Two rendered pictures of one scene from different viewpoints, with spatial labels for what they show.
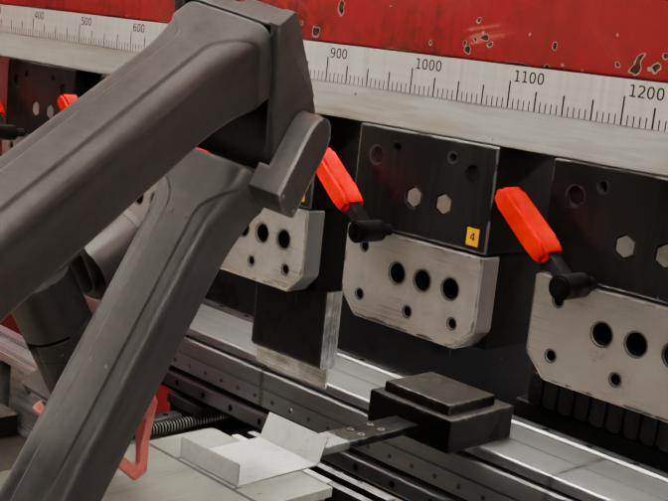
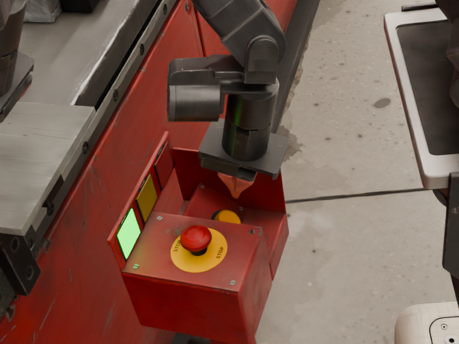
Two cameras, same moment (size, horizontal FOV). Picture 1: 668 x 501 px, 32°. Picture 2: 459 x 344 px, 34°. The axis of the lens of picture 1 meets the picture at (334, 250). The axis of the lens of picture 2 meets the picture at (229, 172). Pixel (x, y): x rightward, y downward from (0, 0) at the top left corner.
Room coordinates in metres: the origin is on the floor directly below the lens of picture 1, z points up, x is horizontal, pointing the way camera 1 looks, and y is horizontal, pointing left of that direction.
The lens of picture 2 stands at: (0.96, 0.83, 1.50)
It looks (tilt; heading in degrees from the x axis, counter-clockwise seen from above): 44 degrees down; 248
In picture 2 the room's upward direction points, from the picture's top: 11 degrees counter-clockwise
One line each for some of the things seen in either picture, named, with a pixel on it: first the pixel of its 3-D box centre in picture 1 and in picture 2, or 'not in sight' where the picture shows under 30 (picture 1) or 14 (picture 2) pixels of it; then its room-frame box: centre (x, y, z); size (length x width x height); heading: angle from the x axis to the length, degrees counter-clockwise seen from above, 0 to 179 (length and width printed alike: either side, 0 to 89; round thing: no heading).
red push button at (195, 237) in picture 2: not in sight; (197, 244); (0.79, 0.23, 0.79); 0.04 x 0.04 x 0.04
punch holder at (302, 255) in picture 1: (287, 191); not in sight; (1.12, 0.05, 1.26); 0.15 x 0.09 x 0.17; 45
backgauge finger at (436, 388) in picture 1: (395, 418); not in sight; (1.21, -0.08, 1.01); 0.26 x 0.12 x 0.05; 135
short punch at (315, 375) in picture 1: (294, 328); not in sight; (1.10, 0.03, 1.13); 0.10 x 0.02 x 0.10; 45
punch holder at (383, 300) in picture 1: (445, 231); not in sight; (0.98, -0.09, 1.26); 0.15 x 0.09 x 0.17; 45
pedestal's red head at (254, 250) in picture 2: not in sight; (207, 236); (0.76, 0.19, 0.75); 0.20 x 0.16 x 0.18; 43
